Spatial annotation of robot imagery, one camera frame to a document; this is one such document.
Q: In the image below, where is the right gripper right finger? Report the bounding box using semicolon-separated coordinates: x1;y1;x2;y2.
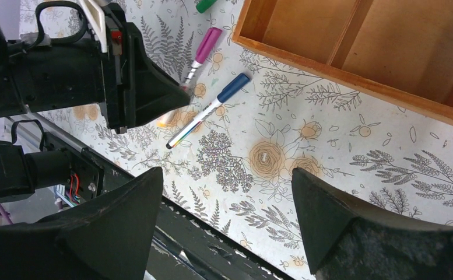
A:
292;168;453;279

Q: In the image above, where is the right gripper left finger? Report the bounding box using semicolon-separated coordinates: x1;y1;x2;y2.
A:
0;167;163;279

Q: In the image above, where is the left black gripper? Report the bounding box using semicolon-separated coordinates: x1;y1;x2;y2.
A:
6;1;190;132

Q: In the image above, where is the white pen magenta cap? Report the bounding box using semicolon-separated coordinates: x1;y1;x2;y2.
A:
156;27;223;128

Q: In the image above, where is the white pen blue cap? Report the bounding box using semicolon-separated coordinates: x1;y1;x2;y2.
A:
166;73;251;149

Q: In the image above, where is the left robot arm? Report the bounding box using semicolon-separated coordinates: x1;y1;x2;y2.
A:
0;1;190;203

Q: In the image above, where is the dark green pen cap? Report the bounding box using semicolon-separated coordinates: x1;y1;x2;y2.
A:
195;0;217;13

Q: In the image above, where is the floral patterned table mat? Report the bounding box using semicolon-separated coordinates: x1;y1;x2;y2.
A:
43;1;453;279

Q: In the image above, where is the orange wooden compartment tray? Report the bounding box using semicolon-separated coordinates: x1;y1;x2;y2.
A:
233;0;453;125

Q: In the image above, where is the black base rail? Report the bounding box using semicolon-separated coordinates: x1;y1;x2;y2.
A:
2;115;297;280

